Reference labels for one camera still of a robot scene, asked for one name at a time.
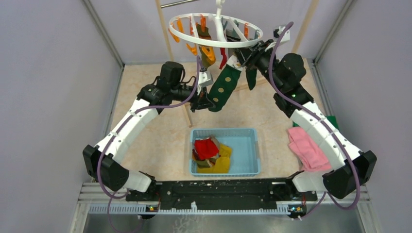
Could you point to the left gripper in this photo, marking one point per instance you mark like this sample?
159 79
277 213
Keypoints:
202 100

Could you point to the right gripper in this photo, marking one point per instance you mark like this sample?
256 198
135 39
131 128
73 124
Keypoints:
249 57

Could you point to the dark green sock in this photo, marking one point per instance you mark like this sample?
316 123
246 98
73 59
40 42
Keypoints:
251 77
225 84

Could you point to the red striped sock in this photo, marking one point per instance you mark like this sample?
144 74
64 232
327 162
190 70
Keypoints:
224 58

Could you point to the white round sock hanger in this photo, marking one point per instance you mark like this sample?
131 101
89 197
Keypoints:
209 33

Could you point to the olive striped sock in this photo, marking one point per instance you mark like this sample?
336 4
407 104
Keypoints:
206 163

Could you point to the yellow sock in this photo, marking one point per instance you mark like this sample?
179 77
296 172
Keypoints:
222 164

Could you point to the light blue plastic basket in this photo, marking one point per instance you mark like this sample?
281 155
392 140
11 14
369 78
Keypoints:
244 161

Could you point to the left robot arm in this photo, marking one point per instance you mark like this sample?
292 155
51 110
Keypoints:
168 90

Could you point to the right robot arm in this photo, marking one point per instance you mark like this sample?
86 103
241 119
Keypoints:
350 166

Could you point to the orange clothes peg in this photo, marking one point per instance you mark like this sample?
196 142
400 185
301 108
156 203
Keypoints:
192 48

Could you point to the wooden clothes rack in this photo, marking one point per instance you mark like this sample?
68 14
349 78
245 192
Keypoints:
167 28

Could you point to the green cloth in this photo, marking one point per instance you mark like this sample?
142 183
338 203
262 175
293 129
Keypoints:
332 120

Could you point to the pink cloth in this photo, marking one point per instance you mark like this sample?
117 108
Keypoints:
303 146

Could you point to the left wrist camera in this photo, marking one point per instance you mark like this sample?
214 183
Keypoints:
205 79

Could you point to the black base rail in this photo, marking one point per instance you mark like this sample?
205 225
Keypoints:
237 194

